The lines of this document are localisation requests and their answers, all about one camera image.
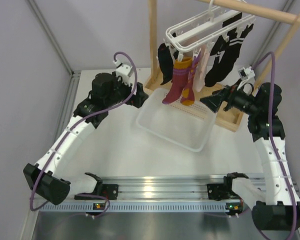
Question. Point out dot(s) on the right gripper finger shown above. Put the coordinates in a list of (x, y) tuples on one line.
[(219, 94), (214, 104)]

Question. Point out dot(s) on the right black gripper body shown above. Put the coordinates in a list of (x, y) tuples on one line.
[(229, 92)]

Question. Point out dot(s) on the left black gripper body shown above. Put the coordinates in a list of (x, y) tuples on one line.
[(135, 101)]

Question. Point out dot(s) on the maroon purple sock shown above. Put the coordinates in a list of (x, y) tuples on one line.
[(188, 96)]

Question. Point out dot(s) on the maroon orange sock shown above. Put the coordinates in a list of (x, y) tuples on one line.
[(179, 80)]

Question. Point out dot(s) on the navy santa sock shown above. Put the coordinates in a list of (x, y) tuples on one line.
[(166, 57)]

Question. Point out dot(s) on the white plastic clip hanger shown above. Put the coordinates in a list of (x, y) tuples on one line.
[(202, 29)]

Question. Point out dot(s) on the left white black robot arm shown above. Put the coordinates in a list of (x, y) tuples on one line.
[(108, 91)]

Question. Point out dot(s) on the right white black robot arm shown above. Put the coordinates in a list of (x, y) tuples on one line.
[(278, 208)]

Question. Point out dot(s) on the black sock on hanger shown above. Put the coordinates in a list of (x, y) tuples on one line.
[(217, 51)]

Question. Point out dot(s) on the wooden drying rack stand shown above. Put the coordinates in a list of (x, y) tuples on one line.
[(231, 119)]

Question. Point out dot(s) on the white plastic basket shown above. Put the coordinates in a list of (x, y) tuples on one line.
[(188, 127)]

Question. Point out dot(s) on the black white striped sock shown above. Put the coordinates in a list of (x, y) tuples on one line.
[(231, 53)]

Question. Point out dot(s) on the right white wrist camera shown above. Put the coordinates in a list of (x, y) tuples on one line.
[(246, 73)]

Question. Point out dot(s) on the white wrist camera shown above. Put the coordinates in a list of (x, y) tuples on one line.
[(123, 71), (246, 73)]

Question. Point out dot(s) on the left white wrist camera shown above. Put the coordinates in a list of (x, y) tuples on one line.
[(123, 71)]

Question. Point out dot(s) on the aluminium corner frame profile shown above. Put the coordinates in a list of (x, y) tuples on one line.
[(73, 76)]

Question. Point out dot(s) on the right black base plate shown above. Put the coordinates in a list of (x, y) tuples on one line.
[(219, 191)]

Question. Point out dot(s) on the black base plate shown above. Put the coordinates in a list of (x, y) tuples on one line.
[(110, 191), (219, 191)]

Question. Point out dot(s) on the aluminium mounting rail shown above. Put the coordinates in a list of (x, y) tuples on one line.
[(149, 188)]

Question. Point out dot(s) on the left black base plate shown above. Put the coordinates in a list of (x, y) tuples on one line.
[(110, 191)]

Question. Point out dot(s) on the grey slotted cable duct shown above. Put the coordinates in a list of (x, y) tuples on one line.
[(146, 207)]

